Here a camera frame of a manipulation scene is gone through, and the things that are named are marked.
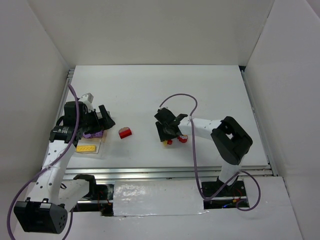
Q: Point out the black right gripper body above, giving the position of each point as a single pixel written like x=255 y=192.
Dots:
x=168 y=124

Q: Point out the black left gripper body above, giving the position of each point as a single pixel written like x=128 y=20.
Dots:
x=99 y=120

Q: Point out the purple lego brick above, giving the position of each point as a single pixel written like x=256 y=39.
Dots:
x=98 y=134

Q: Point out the red brick with cupcake print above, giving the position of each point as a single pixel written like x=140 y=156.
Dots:
x=124 y=132

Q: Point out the red flower print block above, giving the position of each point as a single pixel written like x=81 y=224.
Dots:
x=182 y=138

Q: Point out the long yellow lego plate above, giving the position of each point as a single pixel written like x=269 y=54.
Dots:
x=86 y=148

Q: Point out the purple rounded lego block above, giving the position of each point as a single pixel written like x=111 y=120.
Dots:
x=87 y=136

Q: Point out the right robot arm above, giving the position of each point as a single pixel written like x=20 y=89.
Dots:
x=230 y=139

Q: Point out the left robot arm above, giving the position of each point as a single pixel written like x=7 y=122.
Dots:
x=46 y=208

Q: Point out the colourless clear container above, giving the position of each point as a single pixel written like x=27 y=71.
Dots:
x=97 y=155

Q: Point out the white foam cover panel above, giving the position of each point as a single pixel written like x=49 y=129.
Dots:
x=157 y=198

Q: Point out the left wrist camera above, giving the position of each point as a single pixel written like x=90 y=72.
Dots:
x=87 y=98

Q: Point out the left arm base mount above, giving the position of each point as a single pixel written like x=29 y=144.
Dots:
x=100 y=195

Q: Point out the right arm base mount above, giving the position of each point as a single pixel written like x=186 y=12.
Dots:
x=227 y=198

